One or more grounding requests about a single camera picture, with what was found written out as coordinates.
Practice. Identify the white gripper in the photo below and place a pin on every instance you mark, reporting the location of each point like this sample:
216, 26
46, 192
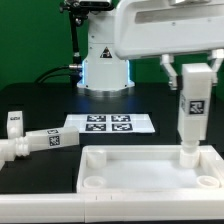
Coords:
148, 28

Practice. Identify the white desk tabletop tray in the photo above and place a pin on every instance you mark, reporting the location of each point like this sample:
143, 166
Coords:
144, 168

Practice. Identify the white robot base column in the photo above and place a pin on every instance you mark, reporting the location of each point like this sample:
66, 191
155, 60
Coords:
103, 73

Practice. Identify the white marker sheet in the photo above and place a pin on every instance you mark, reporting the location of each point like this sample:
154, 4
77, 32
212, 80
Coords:
110, 123

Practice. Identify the white front fence bar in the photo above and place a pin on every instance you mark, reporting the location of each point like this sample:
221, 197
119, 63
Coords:
152, 206

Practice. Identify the white obstacle wall left piece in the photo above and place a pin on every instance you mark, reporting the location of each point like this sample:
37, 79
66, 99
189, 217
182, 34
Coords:
7, 151

